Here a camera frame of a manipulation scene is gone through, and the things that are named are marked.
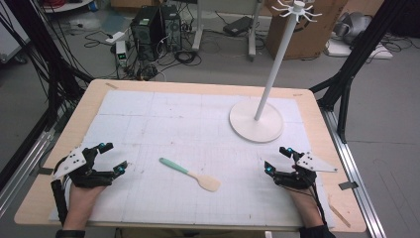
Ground wooden spatula with green handle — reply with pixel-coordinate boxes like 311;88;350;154
158;157;222;193

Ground white power strip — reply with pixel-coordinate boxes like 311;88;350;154
105;31;129;46

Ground white hook stand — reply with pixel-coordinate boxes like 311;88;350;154
228;0;323;144

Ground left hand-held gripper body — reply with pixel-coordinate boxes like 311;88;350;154
51;145;117;189

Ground aluminium rail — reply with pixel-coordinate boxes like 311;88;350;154
321;108;388;238
0;126;56;220

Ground thin wooden stick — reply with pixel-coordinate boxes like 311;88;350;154
328;194;352;229

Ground black wristband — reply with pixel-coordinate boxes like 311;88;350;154
54;229;86;238

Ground cardboard box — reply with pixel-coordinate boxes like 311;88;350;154
264;0;349;61

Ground white grid mat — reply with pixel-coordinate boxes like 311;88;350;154
49;89;335;230

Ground white metal leg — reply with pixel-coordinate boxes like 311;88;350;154
191;0;204;53
247;0;265;62

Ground white device with green display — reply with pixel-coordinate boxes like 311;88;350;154
115;40;129;67

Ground grey rounded appliance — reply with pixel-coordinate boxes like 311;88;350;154
332;11;373;47

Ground coil of black cables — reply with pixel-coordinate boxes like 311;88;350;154
173;49;203;67

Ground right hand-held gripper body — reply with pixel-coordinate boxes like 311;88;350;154
272;151;339;190

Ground person's right hand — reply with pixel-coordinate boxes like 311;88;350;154
286;186;321;216

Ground person's left hand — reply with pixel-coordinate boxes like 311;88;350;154
66;183;107;216

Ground flat black box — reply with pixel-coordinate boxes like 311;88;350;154
222;15;255;37

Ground black metal frame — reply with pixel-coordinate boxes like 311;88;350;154
309;0;413;145
5;0;94;131

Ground black computer tower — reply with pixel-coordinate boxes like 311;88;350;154
130;5;166;61
160;4;183;53

